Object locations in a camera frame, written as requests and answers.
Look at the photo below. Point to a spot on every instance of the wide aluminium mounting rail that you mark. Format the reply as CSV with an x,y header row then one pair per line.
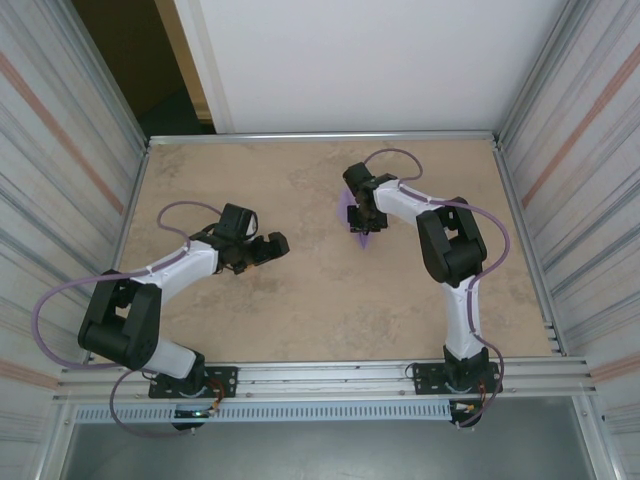
x,y
325,380

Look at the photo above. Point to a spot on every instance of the grey metal shelf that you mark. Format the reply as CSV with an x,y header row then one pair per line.
x,y
325,450

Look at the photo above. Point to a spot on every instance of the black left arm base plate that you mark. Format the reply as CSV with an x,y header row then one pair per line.
x,y
225,380

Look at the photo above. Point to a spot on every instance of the aluminium side table rail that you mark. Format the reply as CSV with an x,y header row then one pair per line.
x,y
131,205
529,250

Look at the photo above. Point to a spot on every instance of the black base controller board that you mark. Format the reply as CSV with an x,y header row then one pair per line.
x,y
192,425
465,420

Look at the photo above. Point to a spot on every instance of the thin aluminium table edge rail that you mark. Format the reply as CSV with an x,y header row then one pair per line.
x,y
325,137

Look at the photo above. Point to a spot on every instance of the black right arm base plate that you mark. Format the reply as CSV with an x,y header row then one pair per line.
x,y
425,380

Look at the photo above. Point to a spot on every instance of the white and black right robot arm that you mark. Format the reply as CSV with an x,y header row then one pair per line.
x,y
450,245

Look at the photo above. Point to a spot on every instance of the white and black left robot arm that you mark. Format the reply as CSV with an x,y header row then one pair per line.
x,y
120,320

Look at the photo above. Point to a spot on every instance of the aluminium corner post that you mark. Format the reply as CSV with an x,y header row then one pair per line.
x,y
540,75
102,75

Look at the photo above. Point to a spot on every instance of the white door frame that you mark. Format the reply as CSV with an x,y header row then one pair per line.
x,y
205,65

